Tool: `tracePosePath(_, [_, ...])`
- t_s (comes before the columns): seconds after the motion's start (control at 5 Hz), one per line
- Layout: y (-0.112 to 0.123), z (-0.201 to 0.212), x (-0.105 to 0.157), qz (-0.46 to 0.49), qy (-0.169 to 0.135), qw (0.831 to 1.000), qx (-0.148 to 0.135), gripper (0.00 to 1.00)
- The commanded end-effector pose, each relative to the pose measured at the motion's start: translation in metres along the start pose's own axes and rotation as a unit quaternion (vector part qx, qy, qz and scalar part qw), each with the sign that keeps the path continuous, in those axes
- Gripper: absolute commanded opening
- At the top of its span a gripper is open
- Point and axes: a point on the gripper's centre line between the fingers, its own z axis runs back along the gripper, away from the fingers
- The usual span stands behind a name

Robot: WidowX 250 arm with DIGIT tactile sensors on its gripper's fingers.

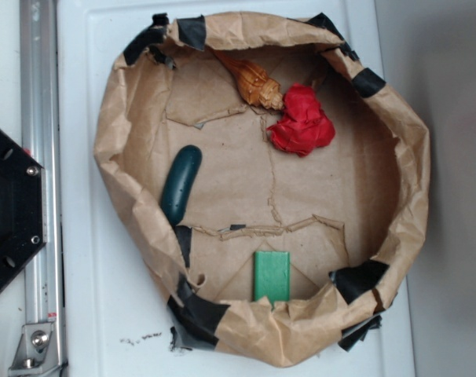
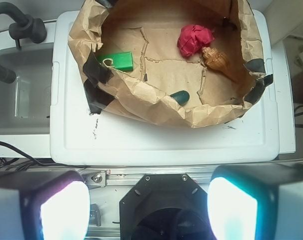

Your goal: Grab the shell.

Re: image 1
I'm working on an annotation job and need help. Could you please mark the brown spiral sea shell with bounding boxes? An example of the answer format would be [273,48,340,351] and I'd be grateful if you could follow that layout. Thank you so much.
[212,50,284,110]

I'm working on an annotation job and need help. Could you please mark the dark green toy cucumber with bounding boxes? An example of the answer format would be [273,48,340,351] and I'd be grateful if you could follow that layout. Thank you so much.
[160,145,203,226]

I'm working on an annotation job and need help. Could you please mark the green rectangular block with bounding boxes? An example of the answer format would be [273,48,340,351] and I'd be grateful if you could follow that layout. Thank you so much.
[254,251,291,311]

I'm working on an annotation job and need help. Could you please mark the crumpled red paper ball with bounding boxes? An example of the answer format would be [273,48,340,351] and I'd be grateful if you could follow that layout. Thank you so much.
[267,83,335,157]

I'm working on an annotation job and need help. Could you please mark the brown paper bag bin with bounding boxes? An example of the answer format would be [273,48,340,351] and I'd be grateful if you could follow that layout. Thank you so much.
[93,12,430,367]

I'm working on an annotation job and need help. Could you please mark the aluminium extrusion rail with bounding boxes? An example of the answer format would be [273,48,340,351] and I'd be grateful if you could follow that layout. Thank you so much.
[20,1,68,376]

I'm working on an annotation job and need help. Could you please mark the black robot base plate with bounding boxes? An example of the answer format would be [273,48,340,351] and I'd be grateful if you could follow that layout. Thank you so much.
[0,129,46,294]

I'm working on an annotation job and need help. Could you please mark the metal corner bracket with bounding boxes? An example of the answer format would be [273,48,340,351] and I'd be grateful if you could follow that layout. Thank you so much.
[8,322,60,376]

